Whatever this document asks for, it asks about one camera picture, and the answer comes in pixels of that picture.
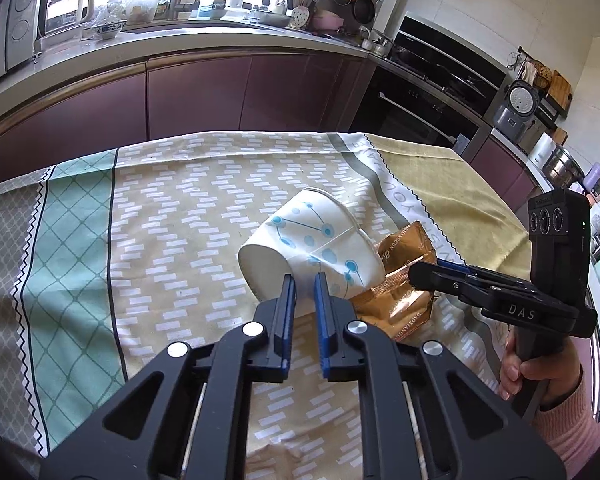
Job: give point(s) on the grey rice cooker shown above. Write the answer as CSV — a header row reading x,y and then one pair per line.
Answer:
x,y
517,110

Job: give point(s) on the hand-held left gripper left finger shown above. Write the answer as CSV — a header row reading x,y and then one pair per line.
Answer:
x,y
290,310

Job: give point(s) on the white dotted mitt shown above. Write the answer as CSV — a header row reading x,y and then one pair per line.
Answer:
x,y
300,16

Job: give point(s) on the patterned tablecloth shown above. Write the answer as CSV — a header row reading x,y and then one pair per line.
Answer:
x,y
180,220

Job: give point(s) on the black built-in oven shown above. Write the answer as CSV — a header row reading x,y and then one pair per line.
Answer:
x,y
410,112
445,65

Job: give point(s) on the white paper cup blue dots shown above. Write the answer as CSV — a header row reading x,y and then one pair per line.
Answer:
x,y
305,230

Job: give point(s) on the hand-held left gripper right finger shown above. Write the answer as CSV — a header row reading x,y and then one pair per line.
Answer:
x,y
321,315

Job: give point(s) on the person's right hand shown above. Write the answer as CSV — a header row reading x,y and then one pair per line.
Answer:
x,y
555,370

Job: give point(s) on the white kitchen appliance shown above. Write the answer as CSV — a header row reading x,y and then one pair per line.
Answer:
x,y
541,152

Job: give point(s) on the gold snack packet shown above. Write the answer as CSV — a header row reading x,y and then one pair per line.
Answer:
x,y
400,305

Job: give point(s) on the black frying pan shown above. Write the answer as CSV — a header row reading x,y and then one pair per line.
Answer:
x,y
364,8

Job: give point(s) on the steel pot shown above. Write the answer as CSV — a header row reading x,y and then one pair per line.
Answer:
x,y
562,170

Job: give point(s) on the person's right forearm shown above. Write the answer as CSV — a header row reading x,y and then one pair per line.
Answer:
x,y
575,435

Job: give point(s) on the wooden cutting board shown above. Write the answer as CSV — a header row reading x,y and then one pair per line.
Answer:
x,y
560,90

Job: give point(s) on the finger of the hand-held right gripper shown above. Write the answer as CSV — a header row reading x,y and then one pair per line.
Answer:
x,y
490,277
440,280

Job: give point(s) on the blue and white bowl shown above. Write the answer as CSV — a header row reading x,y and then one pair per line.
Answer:
x,y
109,29

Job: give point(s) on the purple container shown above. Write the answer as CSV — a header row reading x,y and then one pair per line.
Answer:
x,y
597,181

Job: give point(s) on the purple kitchen cabinet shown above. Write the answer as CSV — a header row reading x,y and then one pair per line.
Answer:
x,y
195,95

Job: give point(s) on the pink pot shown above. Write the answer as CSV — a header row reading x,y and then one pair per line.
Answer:
x,y
327,20

